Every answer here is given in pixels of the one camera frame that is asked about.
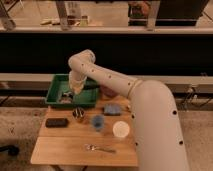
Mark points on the purple bowl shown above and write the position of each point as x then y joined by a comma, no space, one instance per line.
108,92

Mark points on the white cup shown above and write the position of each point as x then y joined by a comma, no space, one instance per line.
121,129

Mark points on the black rectangular case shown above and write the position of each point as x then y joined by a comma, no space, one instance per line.
56,122

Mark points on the blue sponge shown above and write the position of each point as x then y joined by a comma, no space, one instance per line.
112,110

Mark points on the person in background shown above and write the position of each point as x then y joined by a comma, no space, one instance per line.
138,12

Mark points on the green plastic tray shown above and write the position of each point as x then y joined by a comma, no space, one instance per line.
60,85

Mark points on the blue cup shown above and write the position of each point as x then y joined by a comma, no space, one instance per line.
97,122

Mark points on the wooden table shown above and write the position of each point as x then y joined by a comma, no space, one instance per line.
66,146

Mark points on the black handled brush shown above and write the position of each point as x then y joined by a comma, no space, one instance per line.
68,96

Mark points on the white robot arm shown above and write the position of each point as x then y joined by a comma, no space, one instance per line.
157,130

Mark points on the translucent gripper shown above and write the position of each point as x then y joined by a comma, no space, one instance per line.
77,86

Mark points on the metal striped ball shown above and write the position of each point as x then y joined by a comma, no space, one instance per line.
78,114

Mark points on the black object on floor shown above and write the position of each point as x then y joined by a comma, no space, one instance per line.
11,149

